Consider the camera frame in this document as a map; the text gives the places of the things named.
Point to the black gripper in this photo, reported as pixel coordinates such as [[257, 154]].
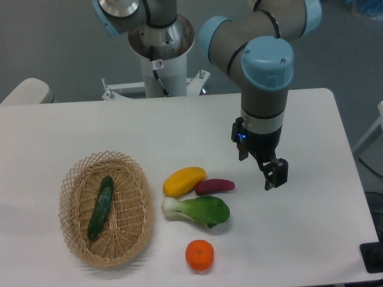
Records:
[[262, 147]]

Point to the green cucumber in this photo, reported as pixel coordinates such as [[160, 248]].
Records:
[[101, 208]]

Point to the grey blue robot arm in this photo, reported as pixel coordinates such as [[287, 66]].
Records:
[[255, 53]]

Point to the woven wicker basket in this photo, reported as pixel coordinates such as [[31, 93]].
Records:
[[129, 223]]

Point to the purple sweet potato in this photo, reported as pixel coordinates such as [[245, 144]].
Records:
[[211, 186]]

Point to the green bok choy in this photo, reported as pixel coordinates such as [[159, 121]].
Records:
[[207, 211]]

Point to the yellow mango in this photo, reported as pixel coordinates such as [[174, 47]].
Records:
[[183, 181]]

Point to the orange tangerine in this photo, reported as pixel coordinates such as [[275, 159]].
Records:
[[199, 255]]

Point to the black device at table edge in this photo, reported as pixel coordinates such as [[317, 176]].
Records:
[[372, 256]]

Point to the beige chair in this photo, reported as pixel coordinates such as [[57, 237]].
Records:
[[31, 91]]

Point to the white furniture frame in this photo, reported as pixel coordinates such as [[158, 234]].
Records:
[[371, 134]]

